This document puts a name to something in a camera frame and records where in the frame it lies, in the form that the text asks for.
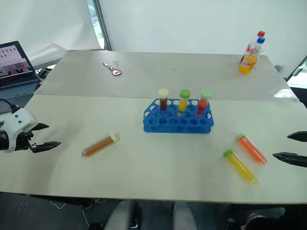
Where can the small clear plastic piece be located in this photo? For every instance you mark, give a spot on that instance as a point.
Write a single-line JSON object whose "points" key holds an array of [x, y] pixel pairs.
{"points": [[116, 62]]}

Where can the red bottle opener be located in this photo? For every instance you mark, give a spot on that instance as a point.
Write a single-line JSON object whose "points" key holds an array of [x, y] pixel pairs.
{"points": [[114, 70]]}

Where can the metal pole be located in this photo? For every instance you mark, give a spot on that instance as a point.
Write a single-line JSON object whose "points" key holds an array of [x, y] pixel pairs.
{"points": [[102, 24]]}

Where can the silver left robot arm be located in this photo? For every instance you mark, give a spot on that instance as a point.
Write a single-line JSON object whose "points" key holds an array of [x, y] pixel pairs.
{"points": [[2, 139]]}

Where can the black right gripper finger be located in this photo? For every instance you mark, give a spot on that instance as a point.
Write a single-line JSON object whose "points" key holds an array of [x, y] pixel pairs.
{"points": [[298, 136], [292, 159]]}

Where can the blue test tube rack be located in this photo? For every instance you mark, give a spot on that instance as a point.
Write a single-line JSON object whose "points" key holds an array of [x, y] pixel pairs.
{"points": [[177, 124]]}

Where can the open laptop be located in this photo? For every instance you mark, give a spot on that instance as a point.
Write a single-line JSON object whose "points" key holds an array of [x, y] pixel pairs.
{"points": [[14, 69]]}

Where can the yellow tube green cap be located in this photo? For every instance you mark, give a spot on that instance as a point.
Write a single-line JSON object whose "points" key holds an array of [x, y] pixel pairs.
{"points": [[241, 167], [183, 101]]}

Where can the orange tube green cap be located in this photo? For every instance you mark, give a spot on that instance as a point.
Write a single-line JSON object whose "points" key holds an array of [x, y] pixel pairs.
{"points": [[253, 149]]}

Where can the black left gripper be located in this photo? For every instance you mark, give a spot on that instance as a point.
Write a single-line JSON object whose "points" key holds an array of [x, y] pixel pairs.
{"points": [[22, 141]]}

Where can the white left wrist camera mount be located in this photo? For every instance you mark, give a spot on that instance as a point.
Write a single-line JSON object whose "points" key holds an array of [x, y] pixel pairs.
{"points": [[20, 119]]}

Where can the red tube light-green cap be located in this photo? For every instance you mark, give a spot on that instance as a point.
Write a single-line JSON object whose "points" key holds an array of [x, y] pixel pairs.
{"points": [[204, 101]]}

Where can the brown tube cream cap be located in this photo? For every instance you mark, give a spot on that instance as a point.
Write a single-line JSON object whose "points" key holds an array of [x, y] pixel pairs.
{"points": [[163, 100], [99, 145]]}

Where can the grey rounded shape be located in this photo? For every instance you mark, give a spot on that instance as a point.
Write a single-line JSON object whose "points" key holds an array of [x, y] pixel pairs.
{"points": [[120, 215]]}

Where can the clear bottle red cap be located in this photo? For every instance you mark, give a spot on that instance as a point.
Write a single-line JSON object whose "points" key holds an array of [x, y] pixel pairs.
{"points": [[261, 34]]}

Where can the orange soda bottle blue cap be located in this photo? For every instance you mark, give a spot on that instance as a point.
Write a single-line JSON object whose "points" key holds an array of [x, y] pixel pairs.
{"points": [[248, 61]]}

